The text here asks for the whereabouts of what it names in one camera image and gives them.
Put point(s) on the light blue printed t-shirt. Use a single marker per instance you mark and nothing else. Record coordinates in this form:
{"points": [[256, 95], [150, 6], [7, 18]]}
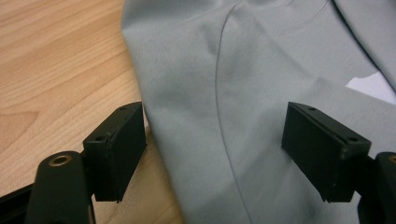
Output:
{"points": [[249, 93]]}

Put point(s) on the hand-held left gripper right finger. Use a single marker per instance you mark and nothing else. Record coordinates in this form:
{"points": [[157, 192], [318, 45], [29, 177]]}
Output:
{"points": [[317, 149]]}

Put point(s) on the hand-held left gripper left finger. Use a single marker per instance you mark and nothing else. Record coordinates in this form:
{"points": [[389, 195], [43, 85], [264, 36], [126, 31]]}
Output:
{"points": [[120, 155]]}

